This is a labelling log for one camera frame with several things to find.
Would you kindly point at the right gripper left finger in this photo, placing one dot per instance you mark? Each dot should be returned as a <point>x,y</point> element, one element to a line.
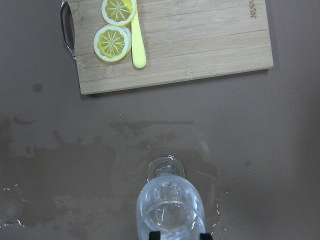
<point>154,235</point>

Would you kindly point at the yellow plastic knife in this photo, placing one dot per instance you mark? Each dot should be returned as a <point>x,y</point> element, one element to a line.
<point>137,44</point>

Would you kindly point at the lemon slice near handle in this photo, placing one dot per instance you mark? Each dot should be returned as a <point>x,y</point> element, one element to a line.
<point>112,43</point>

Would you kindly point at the wooden cutting board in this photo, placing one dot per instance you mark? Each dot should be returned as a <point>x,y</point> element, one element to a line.
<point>184,40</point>

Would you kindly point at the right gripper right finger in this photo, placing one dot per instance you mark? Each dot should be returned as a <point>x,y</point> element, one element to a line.
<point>205,236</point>

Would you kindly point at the clear wine glass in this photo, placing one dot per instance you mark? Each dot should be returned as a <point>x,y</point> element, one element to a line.
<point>169,206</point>

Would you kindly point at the lemon slice middle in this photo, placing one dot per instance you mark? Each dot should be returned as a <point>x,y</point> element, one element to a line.
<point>118,12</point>

